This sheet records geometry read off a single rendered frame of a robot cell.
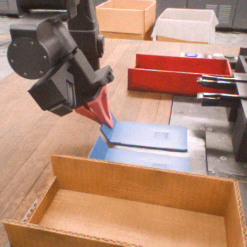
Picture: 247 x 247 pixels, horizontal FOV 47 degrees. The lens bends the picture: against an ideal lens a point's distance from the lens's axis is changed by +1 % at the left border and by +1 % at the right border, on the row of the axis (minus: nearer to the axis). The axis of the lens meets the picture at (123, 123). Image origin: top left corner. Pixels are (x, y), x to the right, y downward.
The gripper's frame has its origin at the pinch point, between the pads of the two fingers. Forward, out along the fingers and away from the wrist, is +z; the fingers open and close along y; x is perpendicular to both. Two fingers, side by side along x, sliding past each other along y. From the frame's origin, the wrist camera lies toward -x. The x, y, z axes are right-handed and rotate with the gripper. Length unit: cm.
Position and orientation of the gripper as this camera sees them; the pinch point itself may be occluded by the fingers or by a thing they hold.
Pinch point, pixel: (108, 123)
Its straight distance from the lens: 52.1
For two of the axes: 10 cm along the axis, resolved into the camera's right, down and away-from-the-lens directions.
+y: 8.6, -3.4, -3.9
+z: 4.9, 7.7, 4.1
